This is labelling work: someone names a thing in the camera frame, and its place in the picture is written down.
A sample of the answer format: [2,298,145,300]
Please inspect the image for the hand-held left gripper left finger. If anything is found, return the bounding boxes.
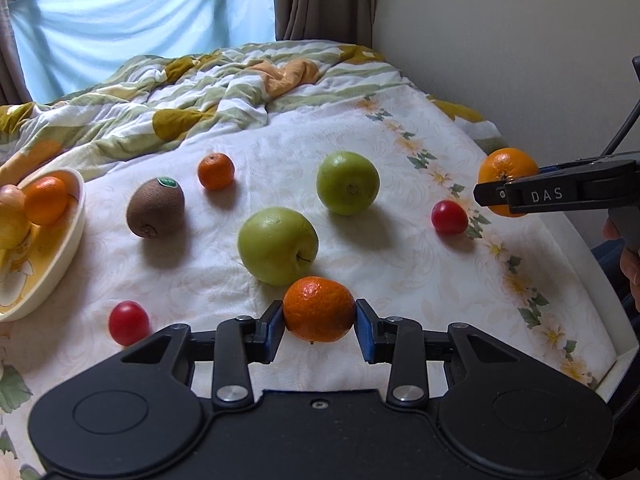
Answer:
[119,301,287,409]

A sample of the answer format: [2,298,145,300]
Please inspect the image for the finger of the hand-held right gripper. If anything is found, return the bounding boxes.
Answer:
[538,159,608,176]
[473,181,509,207]

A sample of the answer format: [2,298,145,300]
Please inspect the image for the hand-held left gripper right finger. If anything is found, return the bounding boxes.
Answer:
[354,299,522,408]

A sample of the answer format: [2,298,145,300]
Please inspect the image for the large orange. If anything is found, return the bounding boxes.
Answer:
[477,147,541,218]
[24,176,69,226]

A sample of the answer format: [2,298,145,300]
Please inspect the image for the red cherry tomato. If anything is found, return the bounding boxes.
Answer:
[431,200,469,235]
[108,300,151,346]

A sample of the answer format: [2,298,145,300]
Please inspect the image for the medium mandarin orange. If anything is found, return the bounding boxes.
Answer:
[282,277,356,343]

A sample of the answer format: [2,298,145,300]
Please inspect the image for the green apple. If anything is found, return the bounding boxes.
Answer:
[316,150,381,216]
[237,207,320,287]

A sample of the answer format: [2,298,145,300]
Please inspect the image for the small mandarin orange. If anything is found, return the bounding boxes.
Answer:
[197,153,236,191]

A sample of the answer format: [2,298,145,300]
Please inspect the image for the brown kiwi with green sticker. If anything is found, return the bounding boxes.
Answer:
[126,176,186,239]

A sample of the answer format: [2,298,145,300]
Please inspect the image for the cream yellow bowl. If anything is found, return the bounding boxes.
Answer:
[0,167,87,322]

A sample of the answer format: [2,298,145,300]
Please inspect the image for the person's right hand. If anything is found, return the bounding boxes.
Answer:
[602,219,640,313]

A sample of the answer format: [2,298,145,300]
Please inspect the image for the white floral bed sheet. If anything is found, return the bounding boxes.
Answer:
[0,80,619,480]

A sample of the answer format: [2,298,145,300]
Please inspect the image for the person's leg in jeans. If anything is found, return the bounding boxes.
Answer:
[591,244,640,315]

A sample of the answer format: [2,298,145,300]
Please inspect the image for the green striped floral blanket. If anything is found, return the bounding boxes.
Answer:
[0,42,507,187]

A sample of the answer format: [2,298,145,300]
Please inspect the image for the brown curtain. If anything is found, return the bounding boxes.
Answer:
[0,0,33,107]
[271,0,382,57]

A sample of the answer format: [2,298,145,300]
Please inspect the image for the wrinkled yellow apple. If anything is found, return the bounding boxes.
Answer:
[0,185,31,251]

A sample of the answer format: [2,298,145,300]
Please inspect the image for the light blue window cloth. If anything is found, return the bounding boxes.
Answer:
[9,0,278,106]

